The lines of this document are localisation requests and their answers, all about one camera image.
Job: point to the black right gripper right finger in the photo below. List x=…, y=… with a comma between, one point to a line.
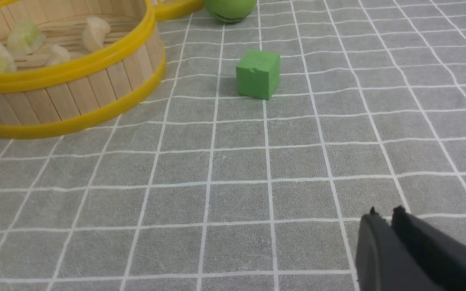
x=441, y=257

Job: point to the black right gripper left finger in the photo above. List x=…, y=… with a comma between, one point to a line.
x=383, y=262

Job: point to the white dumpling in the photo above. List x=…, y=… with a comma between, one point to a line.
x=58, y=55
x=94, y=33

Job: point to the small green dumpling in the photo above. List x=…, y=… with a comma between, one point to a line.
x=24, y=39

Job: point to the woven bamboo steamer lid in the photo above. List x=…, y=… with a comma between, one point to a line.
x=166, y=10

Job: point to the bamboo steamer tray yellow rim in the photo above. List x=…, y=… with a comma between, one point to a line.
x=93, y=87

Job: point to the grey checked tablecloth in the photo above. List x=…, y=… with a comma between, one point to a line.
x=199, y=188

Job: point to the green foam cube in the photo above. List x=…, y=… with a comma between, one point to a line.
x=258, y=74

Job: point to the green toy watermelon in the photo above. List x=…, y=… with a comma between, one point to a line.
x=229, y=11

